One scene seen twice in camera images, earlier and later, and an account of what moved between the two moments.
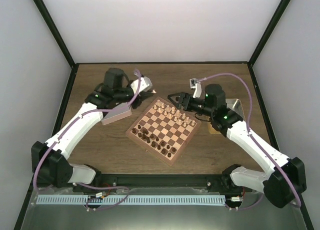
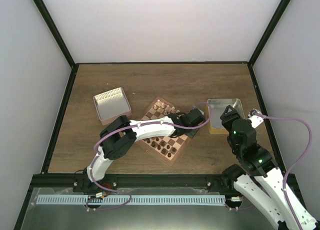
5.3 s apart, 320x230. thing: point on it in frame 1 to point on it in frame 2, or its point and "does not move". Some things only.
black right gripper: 181,102 to 230,117
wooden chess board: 163,130 does not move
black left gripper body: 135,103 to 190,134
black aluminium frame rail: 125,182 does not move
